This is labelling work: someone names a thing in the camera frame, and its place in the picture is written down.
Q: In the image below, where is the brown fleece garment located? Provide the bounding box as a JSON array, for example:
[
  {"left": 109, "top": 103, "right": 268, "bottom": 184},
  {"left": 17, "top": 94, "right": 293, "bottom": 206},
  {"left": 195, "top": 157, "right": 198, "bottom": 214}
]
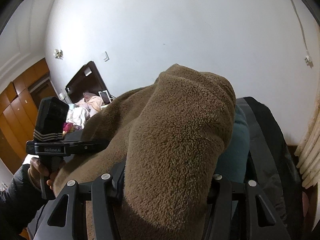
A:
[{"left": 53, "top": 64, "right": 235, "bottom": 239}]

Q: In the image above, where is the black jacket forearm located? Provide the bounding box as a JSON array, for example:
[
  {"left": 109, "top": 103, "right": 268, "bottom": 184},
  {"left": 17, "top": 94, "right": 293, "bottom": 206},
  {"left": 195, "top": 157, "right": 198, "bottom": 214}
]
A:
[{"left": 1, "top": 164, "right": 46, "bottom": 239}]

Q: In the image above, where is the person left hand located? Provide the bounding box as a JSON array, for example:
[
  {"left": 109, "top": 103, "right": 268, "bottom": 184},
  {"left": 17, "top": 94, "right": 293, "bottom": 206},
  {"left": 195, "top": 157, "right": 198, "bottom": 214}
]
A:
[{"left": 28, "top": 157, "right": 66, "bottom": 190}]

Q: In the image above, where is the magenta folded cloth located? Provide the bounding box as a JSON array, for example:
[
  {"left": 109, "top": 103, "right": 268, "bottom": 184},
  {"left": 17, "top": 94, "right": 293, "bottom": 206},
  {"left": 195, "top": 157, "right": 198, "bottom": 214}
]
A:
[{"left": 62, "top": 122, "right": 82, "bottom": 137}]

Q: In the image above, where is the orange wooden wardrobe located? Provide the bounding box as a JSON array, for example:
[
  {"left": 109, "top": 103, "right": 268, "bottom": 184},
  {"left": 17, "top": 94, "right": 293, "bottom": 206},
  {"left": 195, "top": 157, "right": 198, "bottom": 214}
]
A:
[{"left": 0, "top": 59, "right": 50, "bottom": 173}]

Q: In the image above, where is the white quilt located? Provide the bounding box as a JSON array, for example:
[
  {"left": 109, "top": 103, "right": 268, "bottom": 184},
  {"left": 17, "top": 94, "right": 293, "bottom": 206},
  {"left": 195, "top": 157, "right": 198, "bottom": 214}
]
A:
[{"left": 66, "top": 104, "right": 90, "bottom": 128}]

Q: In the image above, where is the blue towel cloth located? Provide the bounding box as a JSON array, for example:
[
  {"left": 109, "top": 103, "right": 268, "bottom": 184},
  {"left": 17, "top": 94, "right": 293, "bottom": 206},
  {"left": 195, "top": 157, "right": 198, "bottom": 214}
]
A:
[{"left": 215, "top": 105, "right": 250, "bottom": 183}]

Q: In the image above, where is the bedside lamp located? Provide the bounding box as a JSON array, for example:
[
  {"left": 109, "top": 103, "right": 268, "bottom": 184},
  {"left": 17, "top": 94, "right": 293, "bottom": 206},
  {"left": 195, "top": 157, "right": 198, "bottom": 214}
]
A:
[{"left": 59, "top": 92, "right": 66, "bottom": 102}]

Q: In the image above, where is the brown wooden door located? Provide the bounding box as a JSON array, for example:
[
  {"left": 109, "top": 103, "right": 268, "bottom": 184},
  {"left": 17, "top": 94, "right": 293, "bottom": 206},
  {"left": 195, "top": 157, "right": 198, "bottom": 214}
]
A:
[{"left": 28, "top": 77, "right": 58, "bottom": 108}]

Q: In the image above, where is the white tablet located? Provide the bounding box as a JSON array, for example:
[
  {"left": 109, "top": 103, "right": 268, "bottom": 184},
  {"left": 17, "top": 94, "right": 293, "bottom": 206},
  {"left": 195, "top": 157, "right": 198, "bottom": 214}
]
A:
[{"left": 98, "top": 90, "right": 112, "bottom": 105}]

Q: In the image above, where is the dark wooden headboard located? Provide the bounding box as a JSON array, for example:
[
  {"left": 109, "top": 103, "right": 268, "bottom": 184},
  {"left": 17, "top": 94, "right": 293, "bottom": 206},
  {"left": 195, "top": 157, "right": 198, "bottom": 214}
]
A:
[{"left": 65, "top": 61, "right": 114, "bottom": 103}]

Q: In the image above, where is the beige curtain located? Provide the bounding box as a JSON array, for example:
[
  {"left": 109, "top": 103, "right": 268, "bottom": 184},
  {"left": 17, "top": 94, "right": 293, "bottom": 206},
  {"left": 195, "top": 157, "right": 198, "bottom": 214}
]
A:
[{"left": 295, "top": 86, "right": 320, "bottom": 189}]

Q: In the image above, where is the wall lamp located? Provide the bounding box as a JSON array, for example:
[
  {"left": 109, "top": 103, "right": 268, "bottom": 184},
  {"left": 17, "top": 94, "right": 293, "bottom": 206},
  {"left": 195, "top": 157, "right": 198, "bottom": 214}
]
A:
[{"left": 53, "top": 49, "right": 63, "bottom": 60}]

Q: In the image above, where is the white wall switch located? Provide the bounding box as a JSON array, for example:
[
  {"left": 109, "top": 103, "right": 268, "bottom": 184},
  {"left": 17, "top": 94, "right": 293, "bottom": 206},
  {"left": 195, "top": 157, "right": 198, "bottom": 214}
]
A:
[{"left": 103, "top": 51, "right": 110, "bottom": 62}]

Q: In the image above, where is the white wall cable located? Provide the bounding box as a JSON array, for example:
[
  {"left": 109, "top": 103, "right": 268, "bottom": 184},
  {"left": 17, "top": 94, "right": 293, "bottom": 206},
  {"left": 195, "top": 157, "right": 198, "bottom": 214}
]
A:
[{"left": 282, "top": 0, "right": 313, "bottom": 67}]

